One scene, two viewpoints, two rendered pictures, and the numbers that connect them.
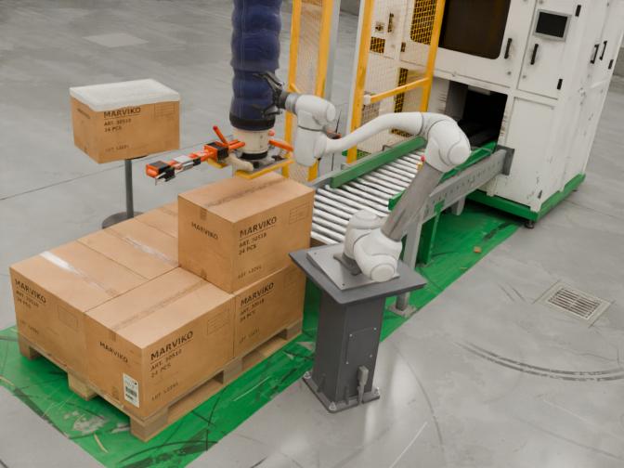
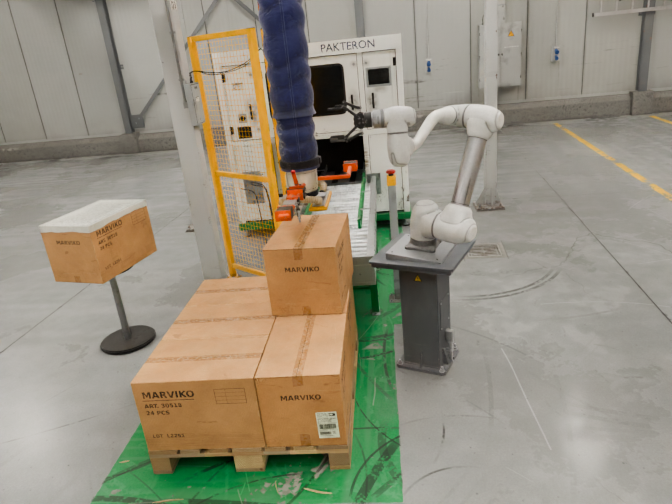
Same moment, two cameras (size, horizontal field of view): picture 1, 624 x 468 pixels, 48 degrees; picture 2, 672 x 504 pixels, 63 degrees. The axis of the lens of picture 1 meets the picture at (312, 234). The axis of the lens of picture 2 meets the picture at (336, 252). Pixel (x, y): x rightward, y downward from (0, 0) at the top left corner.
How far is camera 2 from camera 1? 181 cm
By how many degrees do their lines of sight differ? 27
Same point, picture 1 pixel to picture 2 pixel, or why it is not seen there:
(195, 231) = (290, 275)
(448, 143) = (492, 114)
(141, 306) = (292, 351)
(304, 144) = (403, 145)
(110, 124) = (103, 242)
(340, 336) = (434, 308)
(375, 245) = (459, 214)
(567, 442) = (580, 317)
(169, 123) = (144, 229)
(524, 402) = (533, 310)
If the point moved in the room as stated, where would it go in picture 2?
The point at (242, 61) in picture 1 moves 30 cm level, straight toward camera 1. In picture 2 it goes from (293, 111) to (327, 113)
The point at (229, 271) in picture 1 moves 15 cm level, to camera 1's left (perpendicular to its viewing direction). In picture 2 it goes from (338, 293) to (314, 301)
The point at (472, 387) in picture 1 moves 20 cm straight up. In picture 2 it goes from (497, 317) to (497, 292)
